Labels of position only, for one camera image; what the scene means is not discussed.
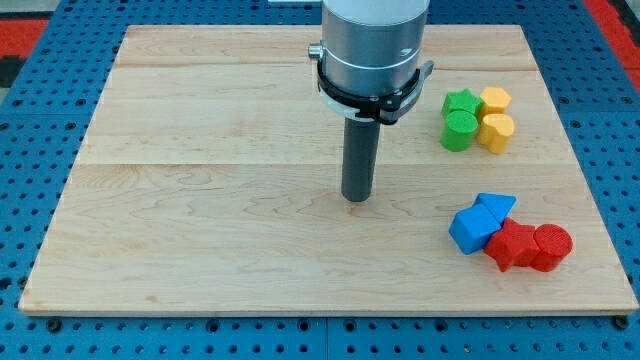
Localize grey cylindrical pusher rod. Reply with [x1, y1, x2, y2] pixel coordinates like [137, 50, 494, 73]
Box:
[341, 119, 380, 202]

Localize green cylinder block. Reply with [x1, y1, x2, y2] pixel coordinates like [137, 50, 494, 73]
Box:
[440, 110, 478, 152]

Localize wooden board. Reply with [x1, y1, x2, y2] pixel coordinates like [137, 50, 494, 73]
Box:
[19, 25, 638, 317]

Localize yellow hexagon block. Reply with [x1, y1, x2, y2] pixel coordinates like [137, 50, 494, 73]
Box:
[477, 87, 512, 120]

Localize red star block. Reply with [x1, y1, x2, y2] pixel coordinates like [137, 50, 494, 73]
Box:
[484, 217, 540, 272]

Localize red cylinder block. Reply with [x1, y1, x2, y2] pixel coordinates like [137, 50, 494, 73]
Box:
[530, 223, 573, 272]

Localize blue triangular prism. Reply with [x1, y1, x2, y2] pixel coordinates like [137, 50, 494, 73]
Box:
[474, 192, 517, 224]

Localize black clamp ring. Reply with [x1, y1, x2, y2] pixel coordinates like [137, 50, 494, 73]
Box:
[316, 59, 435, 126]

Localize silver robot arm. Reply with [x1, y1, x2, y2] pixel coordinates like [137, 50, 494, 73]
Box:
[319, 0, 429, 96]

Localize blue cube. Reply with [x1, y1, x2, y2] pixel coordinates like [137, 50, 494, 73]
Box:
[448, 204, 501, 255]

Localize green star block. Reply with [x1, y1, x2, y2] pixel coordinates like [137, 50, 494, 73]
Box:
[441, 88, 484, 118]

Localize yellow heart block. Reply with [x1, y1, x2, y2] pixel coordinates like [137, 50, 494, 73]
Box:
[476, 113, 515, 154]

